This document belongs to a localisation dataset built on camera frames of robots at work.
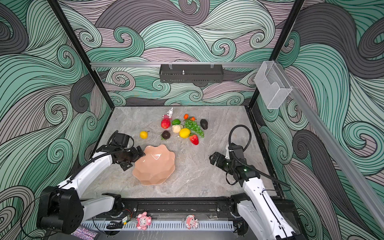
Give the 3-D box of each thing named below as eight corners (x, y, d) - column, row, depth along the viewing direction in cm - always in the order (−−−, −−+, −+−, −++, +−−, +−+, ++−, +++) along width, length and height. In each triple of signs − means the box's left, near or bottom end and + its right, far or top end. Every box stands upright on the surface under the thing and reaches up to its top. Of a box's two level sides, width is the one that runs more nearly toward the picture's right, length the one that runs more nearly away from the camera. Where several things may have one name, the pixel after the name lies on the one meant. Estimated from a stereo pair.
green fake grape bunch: (183, 126, 109) (183, 122, 106) (188, 121, 112) (188, 117, 109) (203, 138, 102) (203, 135, 99) (208, 132, 105) (208, 129, 102)
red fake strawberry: (193, 146, 99) (194, 143, 96) (189, 139, 103) (189, 136, 99) (199, 143, 101) (200, 140, 97) (195, 136, 104) (195, 133, 101)
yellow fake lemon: (179, 138, 103) (179, 135, 100) (179, 130, 107) (179, 127, 104) (190, 138, 103) (190, 135, 100) (190, 130, 107) (190, 127, 104)
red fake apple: (161, 129, 108) (160, 124, 104) (162, 122, 112) (161, 118, 108) (170, 129, 108) (169, 125, 104) (170, 122, 112) (170, 118, 108)
